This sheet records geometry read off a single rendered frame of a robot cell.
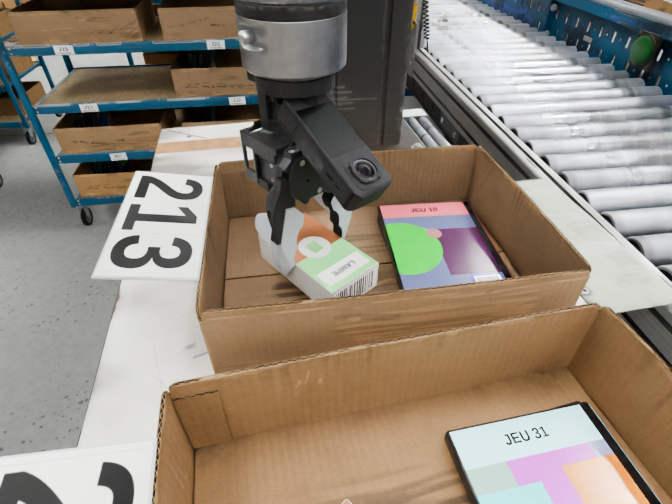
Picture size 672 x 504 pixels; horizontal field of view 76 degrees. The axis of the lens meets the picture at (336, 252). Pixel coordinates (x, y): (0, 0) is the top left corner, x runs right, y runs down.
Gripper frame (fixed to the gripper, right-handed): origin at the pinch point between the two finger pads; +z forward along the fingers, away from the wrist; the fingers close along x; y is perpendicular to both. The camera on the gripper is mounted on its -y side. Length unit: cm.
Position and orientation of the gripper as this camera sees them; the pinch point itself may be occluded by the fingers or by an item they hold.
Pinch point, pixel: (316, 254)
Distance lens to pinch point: 49.3
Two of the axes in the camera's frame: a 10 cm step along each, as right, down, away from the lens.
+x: -7.4, 4.3, -5.2
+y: -6.7, -4.7, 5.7
